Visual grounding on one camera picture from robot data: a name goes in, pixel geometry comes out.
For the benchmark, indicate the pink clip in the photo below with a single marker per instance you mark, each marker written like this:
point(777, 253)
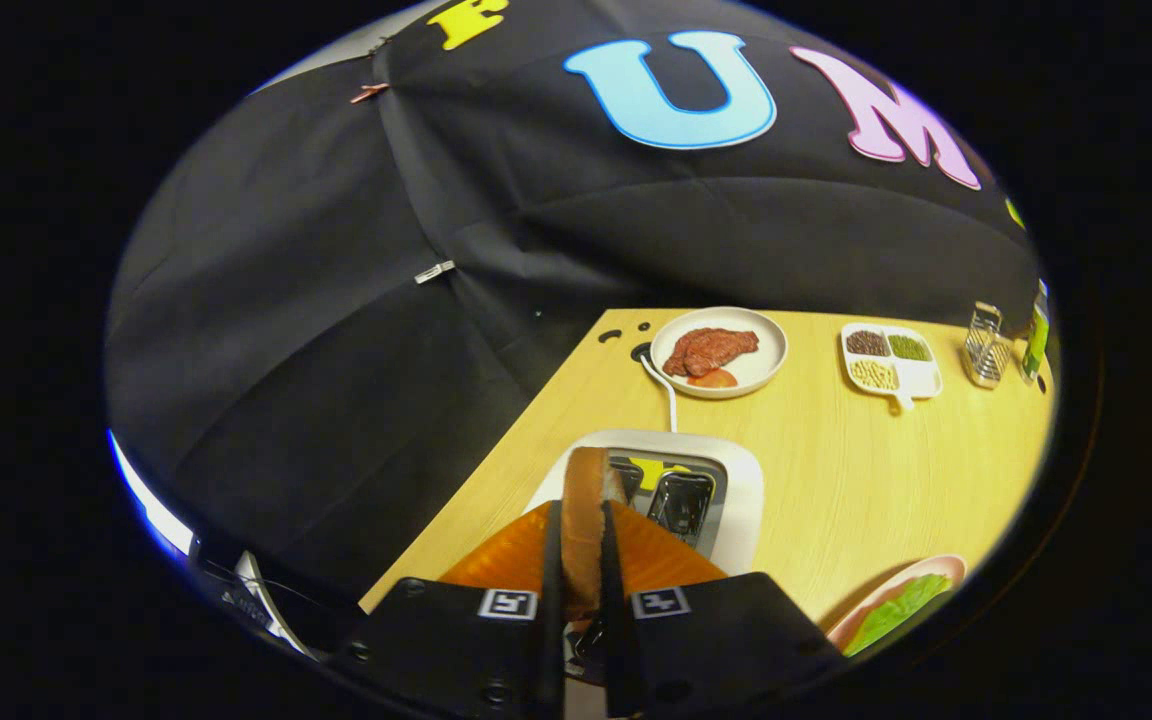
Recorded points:
point(370, 93)

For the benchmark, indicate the white toaster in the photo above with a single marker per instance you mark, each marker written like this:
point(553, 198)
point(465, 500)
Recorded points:
point(741, 490)

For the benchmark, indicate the green bottle white cap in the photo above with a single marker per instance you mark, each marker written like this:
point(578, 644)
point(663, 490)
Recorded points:
point(1036, 340)

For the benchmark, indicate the pink plate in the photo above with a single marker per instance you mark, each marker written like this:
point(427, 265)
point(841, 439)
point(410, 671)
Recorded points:
point(911, 570)

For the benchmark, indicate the white bread slice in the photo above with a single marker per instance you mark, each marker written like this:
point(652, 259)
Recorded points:
point(584, 530)

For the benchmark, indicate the silver clip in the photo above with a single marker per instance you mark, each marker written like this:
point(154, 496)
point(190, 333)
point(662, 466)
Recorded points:
point(435, 272)

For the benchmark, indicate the green lettuce leaf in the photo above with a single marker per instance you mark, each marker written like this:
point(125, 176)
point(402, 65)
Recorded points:
point(901, 610)

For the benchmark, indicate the white divided dish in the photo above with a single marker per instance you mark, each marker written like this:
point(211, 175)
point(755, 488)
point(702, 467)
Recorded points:
point(921, 378)

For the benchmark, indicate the orange tomato slice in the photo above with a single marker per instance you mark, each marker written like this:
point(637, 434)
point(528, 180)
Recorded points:
point(713, 379)

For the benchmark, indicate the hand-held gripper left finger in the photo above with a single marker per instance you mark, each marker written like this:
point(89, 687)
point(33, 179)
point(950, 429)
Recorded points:
point(553, 570)

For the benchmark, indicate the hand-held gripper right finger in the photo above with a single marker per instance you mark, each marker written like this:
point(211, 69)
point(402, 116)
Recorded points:
point(611, 580)

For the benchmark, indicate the pile of green beans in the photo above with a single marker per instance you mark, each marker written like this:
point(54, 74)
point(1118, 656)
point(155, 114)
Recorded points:
point(909, 347)

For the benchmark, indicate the pile of brown beans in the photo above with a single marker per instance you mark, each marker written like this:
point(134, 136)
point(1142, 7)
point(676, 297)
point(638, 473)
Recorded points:
point(867, 343)

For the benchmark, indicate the pile of yellow beans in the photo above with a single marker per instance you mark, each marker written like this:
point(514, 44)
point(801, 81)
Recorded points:
point(874, 374)

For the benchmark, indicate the white round plate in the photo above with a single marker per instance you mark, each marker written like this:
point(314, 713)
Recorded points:
point(766, 345)

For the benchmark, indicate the brown meat slice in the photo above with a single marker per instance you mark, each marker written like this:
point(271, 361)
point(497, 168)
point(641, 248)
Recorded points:
point(711, 350)

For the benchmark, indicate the black backdrop cloth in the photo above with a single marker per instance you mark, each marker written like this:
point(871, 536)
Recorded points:
point(336, 300)

